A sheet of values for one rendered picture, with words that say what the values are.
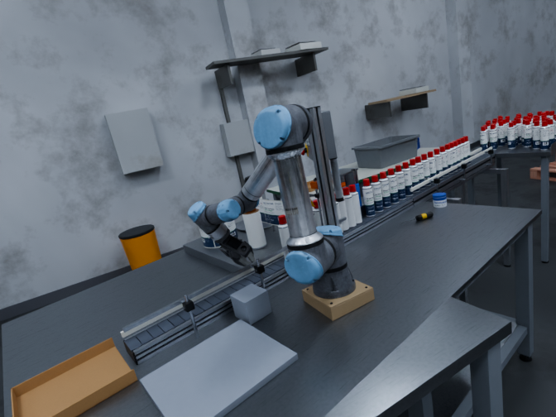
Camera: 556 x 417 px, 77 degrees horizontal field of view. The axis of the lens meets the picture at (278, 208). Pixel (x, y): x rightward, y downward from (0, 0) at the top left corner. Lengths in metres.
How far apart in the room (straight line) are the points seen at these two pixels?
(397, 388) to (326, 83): 4.88
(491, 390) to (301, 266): 0.66
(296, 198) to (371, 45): 5.24
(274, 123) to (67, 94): 3.66
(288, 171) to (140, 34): 3.81
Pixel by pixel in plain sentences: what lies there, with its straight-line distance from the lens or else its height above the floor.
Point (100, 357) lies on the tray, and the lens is 1.44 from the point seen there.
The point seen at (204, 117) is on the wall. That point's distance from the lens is 4.65.
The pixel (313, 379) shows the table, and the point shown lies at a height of 0.83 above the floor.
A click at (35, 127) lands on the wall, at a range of 4.48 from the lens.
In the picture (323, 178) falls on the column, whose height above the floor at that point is 1.22.
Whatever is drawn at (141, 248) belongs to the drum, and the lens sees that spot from 4.00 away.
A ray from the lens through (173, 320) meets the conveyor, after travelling 1.36.
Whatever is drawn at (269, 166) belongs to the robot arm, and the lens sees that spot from 1.21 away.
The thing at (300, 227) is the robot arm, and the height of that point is 1.17.
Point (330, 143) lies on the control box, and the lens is 1.46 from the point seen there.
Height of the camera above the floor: 1.50
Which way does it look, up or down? 15 degrees down
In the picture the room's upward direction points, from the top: 12 degrees counter-clockwise
